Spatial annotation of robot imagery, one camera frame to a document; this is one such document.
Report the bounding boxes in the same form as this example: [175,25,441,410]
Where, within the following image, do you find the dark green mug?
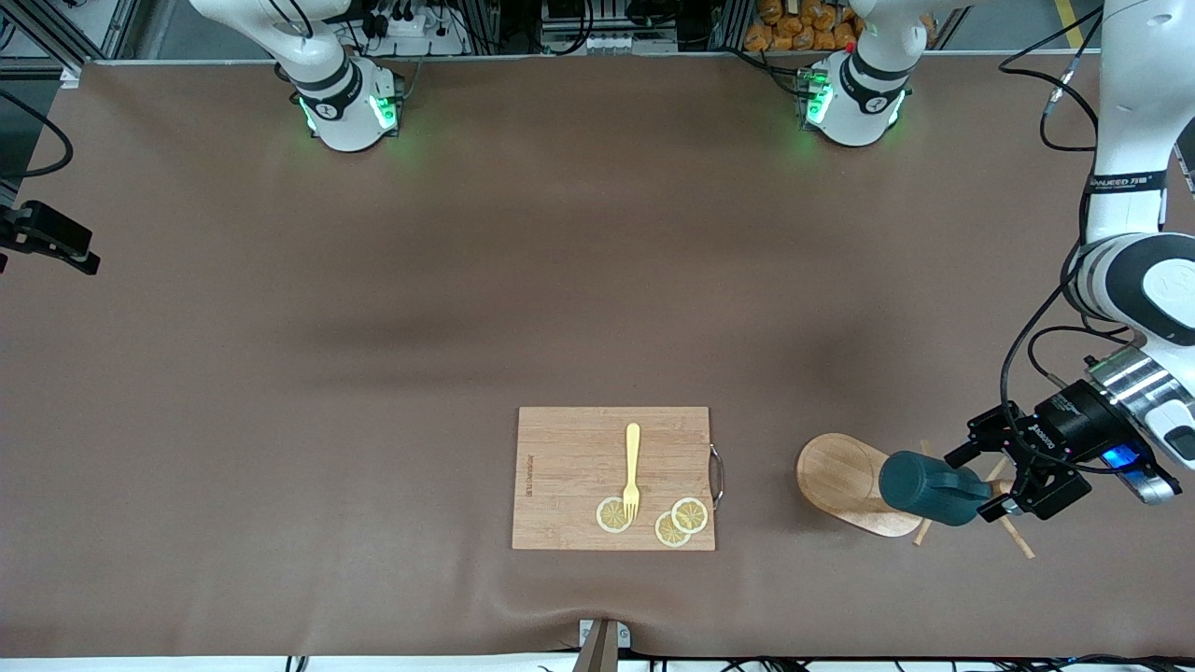
[879,451,992,527]

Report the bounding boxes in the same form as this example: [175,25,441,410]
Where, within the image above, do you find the wooden mug tree rack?
[795,432,1035,561]

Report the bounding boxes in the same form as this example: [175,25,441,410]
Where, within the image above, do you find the brown table mat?
[0,51,1195,659]

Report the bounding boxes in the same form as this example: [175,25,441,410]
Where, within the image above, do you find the yellow plastic fork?
[622,423,643,522]

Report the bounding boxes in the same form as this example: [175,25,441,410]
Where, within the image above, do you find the white power strip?
[355,0,468,57]

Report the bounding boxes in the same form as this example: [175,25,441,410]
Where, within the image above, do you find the wooden cutting board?
[512,406,724,552]

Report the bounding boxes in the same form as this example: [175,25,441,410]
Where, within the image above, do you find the orange snack packet pile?
[744,0,865,52]

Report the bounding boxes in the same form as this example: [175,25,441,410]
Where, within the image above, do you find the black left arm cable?
[999,271,1135,449]

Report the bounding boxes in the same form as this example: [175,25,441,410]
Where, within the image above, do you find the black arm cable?
[0,89,75,178]
[999,271,1135,449]

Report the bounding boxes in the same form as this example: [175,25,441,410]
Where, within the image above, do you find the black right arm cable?
[0,89,75,178]

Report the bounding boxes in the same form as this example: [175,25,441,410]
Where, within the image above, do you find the aluminium frame post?
[0,0,141,90]

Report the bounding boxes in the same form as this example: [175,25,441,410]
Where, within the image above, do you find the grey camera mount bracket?
[571,618,633,672]

